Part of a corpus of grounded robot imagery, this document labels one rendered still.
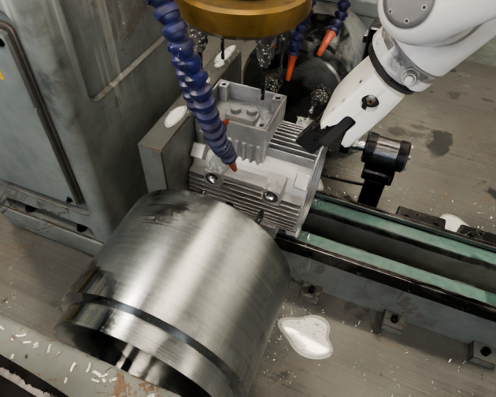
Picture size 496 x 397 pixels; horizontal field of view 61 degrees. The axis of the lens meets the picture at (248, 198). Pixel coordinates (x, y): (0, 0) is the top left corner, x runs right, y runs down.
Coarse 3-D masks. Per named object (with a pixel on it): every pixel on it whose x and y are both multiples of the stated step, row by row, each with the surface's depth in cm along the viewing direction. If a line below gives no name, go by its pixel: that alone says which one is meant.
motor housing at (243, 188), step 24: (288, 144) 67; (192, 168) 71; (240, 168) 69; (264, 168) 68; (288, 168) 67; (312, 168) 66; (216, 192) 71; (240, 192) 70; (288, 192) 68; (312, 192) 81; (264, 216) 70; (288, 216) 68
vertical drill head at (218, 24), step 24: (192, 0) 49; (216, 0) 49; (240, 0) 49; (264, 0) 49; (288, 0) 50; (312, 0) 53; (192, 24) 51; (216, 24) 49; (240, 24) 48; (264, 24) 49; (288, 24) 50; (264, 48) 54; (264, 72) 57; (264, 96) 60
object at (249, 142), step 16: (224, 80) 72; (224, 96) 72; (240, 96) 72; (256, 96) 71; (272, 96) 70; (224, 112) 71; (240, 112) 69; (256, 112) 68; (272, 112) 70; (240, 128) 65; (256, 128) 63; (272, 128) 67; (240, 144) 67; (256, 144) 66; (256, 160) 68
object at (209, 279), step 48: (192, 192) 52; (144, 240) 48; (192, 240) 47; (240, 240) 49; (96, 288) 44; (144, 288) 43; (192, 288) 44; (240, 288) 47; (96, 336) 43; (144, 336) 41; (192, 336) 42; (240, 336) 45; (192, 384) 42; (240, 384) 46
